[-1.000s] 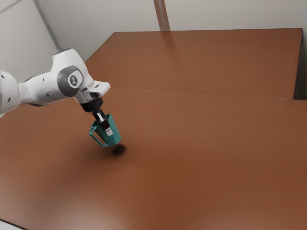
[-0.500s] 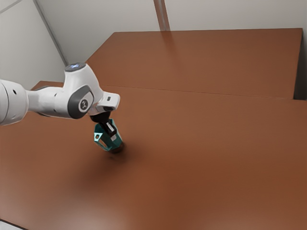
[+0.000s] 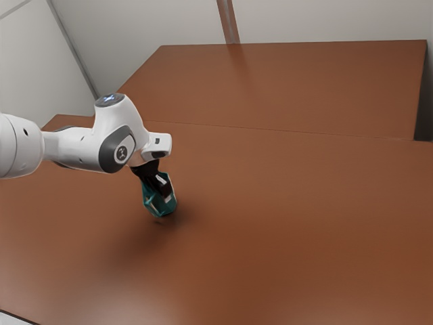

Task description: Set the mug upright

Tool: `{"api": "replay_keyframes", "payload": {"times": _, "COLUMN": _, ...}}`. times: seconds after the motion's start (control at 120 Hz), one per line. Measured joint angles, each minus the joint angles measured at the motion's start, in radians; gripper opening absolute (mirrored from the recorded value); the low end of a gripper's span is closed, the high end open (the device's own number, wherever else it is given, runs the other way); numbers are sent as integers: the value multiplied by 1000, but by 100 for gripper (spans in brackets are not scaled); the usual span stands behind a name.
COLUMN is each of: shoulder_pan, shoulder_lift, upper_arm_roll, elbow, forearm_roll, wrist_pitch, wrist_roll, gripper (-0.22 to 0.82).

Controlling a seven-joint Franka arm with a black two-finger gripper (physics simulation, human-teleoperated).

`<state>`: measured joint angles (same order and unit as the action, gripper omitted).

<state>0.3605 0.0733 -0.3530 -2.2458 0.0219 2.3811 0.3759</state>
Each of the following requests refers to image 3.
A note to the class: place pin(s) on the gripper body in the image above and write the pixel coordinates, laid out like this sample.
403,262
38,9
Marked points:
144,169

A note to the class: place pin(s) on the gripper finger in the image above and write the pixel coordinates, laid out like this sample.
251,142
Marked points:
162,188

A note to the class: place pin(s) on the teal faceted mug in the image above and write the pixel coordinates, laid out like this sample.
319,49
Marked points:
158,200

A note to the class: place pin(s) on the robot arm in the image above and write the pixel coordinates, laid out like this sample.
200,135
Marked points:
71,145

